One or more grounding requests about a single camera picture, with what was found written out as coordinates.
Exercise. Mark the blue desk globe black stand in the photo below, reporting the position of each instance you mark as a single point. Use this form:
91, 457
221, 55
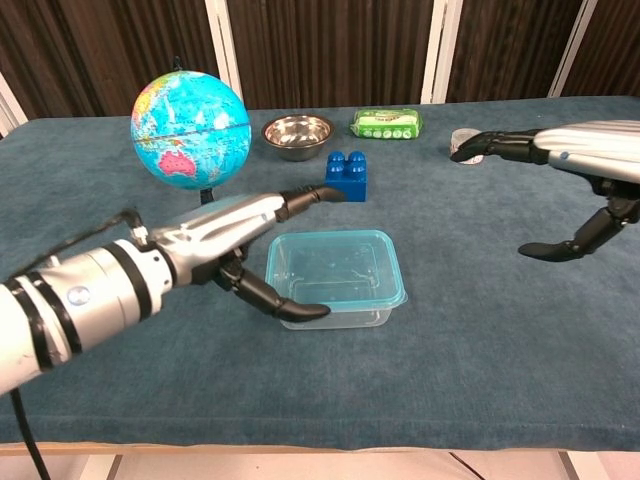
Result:
190, 130

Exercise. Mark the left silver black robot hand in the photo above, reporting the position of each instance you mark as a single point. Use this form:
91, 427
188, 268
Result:
215, 220

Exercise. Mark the white frame post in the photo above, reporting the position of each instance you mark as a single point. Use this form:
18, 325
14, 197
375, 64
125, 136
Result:
225, 50
11, 107
442, 50
570, 50

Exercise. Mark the clear blue plastic container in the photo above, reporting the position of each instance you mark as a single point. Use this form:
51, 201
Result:
330, 265

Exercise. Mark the blue table cloth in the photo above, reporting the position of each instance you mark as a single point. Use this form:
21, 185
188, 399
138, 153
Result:
450, 325

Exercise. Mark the blue toy building block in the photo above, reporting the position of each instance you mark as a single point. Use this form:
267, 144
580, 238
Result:
350, 172

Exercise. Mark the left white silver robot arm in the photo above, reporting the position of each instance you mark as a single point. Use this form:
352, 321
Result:
95, 285

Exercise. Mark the small clear round jar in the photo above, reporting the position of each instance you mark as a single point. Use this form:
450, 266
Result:
462, 136

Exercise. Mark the green wet wipes pack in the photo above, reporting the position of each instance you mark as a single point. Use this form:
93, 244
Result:
387, 124

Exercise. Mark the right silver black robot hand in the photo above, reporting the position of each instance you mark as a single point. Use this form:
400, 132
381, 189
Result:
590, 145

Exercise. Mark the stainless steel bowl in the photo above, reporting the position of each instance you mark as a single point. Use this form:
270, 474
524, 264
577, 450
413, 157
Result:
297, 136

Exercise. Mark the clear plastic storage container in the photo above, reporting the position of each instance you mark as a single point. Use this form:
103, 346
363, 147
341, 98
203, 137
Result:
345, 320

